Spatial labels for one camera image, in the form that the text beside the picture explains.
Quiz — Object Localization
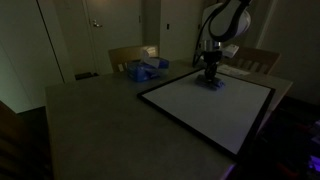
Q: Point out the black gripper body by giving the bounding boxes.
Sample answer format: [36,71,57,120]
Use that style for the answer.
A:
[203,51,222,72]

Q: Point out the grey towel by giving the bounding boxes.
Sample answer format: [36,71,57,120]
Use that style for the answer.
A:
[194,73,226,92]

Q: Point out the robot base with blue lights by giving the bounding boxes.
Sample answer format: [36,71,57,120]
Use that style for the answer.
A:
[306,119,320,174]

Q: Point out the black framed whiteboard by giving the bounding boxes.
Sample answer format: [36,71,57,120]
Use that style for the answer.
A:
[137,67,276,164]

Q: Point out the blue tissue box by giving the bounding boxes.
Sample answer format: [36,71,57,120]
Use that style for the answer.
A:
[125,49,170,83]

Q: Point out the white door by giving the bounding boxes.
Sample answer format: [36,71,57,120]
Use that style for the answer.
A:
[83,0,144,76]

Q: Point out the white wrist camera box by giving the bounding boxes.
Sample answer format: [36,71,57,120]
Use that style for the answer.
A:
[221,43,240,59]

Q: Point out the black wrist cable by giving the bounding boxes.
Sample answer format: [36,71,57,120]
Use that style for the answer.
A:
[191,0,236,68]

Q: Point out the metal door handle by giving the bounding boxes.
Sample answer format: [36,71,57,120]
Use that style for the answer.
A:
[91,19,104,29]

